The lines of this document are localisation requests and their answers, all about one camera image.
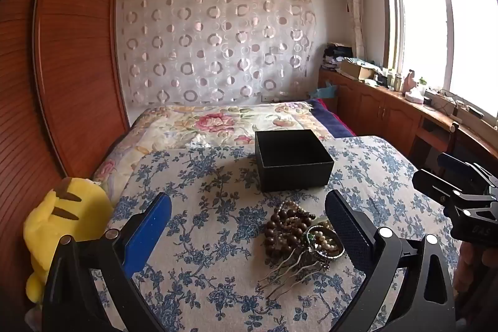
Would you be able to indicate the wooden cabinet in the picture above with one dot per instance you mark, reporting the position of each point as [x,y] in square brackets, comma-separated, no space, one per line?
[373,110]

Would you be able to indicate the white window curtain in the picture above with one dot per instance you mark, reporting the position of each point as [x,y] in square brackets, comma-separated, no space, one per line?
[354,5]

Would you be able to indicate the cardboard box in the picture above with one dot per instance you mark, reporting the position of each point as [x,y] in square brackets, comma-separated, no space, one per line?
[354,69]

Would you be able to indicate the navy blanket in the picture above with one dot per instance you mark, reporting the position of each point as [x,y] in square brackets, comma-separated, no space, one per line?
[334,120]

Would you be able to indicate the window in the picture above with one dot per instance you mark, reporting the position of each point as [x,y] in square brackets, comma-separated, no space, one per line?
[447,24]

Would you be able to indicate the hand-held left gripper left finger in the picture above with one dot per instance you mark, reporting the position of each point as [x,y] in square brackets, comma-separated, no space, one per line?
[149,234]

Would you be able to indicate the silver hair comb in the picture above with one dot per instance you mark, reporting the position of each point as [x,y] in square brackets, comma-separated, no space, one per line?
[299,266]

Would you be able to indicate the pile of clothes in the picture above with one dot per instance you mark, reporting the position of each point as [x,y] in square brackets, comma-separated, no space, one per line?
[336,54]

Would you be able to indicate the blue floral cloth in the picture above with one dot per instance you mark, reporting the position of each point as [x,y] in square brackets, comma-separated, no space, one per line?
[210,199]

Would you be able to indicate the person's right hand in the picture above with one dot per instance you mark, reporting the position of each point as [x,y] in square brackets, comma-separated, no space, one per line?
[482,262]

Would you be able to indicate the floral quilt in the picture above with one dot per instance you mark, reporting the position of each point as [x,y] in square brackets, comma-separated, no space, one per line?
[218,122]

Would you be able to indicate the black square box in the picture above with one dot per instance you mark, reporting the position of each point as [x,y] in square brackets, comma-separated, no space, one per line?
[291,172]

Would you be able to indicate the pink bottle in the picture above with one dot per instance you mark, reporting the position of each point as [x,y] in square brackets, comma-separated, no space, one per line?
[409,81]

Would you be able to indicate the pale green bangle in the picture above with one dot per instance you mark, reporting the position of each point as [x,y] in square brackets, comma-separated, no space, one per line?
[309,238]

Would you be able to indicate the wooden chair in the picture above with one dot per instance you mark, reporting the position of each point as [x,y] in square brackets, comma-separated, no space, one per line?
[452,137]

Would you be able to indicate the circle patterned wall curtain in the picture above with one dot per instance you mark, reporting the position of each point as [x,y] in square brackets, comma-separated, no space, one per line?
[218,44]

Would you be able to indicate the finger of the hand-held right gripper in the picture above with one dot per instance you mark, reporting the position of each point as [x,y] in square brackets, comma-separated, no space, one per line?
[459,166]
[439,188]

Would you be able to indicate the teal bag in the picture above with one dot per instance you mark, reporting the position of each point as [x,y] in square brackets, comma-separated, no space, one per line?
[326,90]

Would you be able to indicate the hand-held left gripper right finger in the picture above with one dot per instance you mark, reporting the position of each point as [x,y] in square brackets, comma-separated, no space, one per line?
[348,231]

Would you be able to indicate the yellow plush toy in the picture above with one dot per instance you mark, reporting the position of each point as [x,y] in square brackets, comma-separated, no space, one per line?
[70,215]

